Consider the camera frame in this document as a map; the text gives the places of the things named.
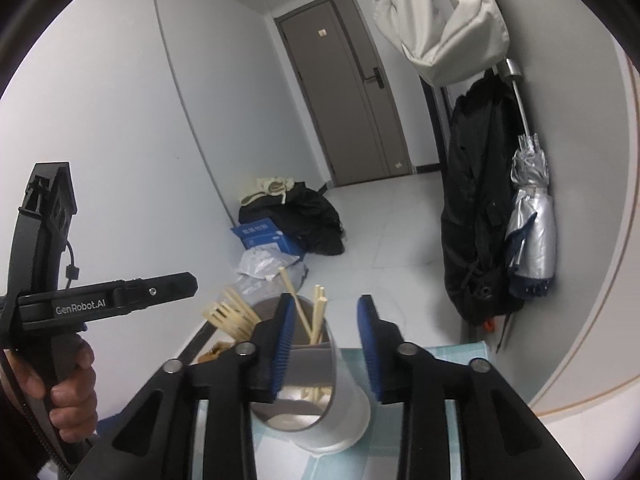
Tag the white plastic mailer bag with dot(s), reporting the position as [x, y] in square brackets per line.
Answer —
[265, 261]

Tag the beige cloth on bag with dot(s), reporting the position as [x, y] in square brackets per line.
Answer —
[277, 187]

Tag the black bag on floor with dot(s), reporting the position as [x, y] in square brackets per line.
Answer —
[302, 214]

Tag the white shoulder bag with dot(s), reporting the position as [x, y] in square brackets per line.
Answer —
[446, 41]

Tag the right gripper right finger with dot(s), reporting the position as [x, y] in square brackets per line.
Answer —
[500, 436]

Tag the person left hand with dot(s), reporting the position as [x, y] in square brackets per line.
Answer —
[74, 399]

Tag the grey entrance door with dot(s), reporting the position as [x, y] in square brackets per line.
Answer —
[346, 90]

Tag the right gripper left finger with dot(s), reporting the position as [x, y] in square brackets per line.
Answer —
[154, 435]

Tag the white utensil holder cup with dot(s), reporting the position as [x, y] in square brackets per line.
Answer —
[319, 407]

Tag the blue cardboard box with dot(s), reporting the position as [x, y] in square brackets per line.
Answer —
[265, 232]

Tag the teal plaid table cloth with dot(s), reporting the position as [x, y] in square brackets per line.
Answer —
[374, 456]

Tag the grey plastic mailer bag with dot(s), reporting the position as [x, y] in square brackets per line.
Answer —
[253, 290]

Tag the silver folded umbrella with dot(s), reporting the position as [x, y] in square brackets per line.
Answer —
[532, 236]

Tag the black hanging jacket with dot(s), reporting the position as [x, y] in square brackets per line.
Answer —
[478, 200]

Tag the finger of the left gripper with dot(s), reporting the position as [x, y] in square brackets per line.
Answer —
[142, 293]

